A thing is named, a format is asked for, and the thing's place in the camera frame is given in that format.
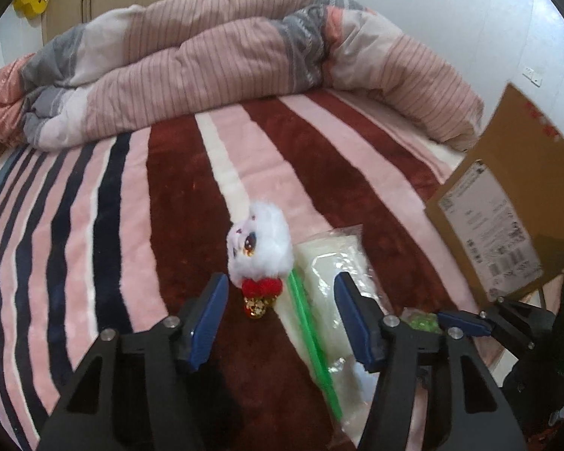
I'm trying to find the small green patterned packet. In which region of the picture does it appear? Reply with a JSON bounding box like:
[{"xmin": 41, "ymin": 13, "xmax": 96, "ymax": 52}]
[{"xmin": 401, "ymin": 307, "xmax": 445, "ymax": 336}]

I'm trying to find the clear bag with green zipper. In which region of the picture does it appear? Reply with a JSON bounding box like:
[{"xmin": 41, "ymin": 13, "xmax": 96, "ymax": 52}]
[{"xmin": 282, "ymin": 226, "xmax": 391, "ymax": 449}]

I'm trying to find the striped fleece blanket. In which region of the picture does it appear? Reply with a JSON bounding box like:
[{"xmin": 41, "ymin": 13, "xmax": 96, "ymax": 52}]
[{"xmin": 0, "ymin": 89, "xmax": 482, "ymax": 451}]

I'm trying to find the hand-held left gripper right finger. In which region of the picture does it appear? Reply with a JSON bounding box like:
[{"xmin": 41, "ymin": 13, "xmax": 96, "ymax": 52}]
[{"xmin": 334, "ymin": 271, "xmax": 528, "ymax": 451}]

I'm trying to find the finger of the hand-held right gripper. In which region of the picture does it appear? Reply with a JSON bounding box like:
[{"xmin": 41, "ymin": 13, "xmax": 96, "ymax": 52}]
[{"xmin": 436, "ymin": 296, "xmax": 556, "ymax": 354}]

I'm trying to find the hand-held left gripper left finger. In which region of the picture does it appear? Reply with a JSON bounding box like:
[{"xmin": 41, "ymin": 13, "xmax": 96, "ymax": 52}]
[{"xmin": 38, "ymin": 272, "xmax": 230, "ymax": 451}]

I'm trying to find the brown cardboard box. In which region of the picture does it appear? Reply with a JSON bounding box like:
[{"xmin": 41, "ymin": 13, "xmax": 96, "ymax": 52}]
[{"xmin": 425, "ymin": 83, "xmax": 564, "ymax": 304}]

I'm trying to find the white plush toy red pompom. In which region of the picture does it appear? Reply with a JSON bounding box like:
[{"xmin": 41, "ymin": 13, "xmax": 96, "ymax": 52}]
[{"xmin": 226, "ymin": 200, "xmax": 294, "ymax": 321}]

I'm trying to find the pink grey striped quilt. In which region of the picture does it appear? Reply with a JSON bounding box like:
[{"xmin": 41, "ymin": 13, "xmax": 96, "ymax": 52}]
[{"xmin": 0, "ymin": 0, "xmax": 486, "ymax": 152}]

